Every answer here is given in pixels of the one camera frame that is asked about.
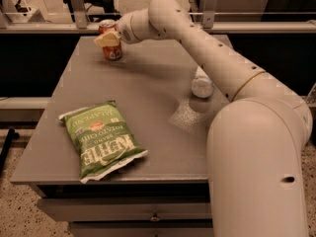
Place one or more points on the black pole at left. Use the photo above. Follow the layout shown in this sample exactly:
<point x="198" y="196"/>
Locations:
<point x="11" y="135"/>

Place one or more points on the red coke can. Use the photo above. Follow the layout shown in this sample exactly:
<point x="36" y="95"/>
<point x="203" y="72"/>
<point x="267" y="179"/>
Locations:
<point x="115" y="52"/>

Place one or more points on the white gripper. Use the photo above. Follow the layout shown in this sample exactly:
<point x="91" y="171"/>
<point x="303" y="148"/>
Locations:
<point x="124" y="29"/>

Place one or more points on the metal window frame rail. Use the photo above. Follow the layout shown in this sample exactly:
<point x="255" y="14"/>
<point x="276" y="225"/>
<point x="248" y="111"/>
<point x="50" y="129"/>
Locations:
<point x="21" y="16"/>

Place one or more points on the green jalapeno chip bag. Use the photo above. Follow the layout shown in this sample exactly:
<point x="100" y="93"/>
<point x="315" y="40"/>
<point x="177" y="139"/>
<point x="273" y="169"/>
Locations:
<point x="103" y="140"/>

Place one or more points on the grey top drawer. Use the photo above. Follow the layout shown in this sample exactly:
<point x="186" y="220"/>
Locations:
<point x="125" y="208"/>

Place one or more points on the grey table with drawers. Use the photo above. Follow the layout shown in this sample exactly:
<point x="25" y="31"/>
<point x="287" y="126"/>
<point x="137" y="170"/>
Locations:
<point x="151" y="183"/>

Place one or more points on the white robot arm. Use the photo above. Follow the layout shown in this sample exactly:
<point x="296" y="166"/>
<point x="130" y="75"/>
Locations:
<point x="254" y="144"/>

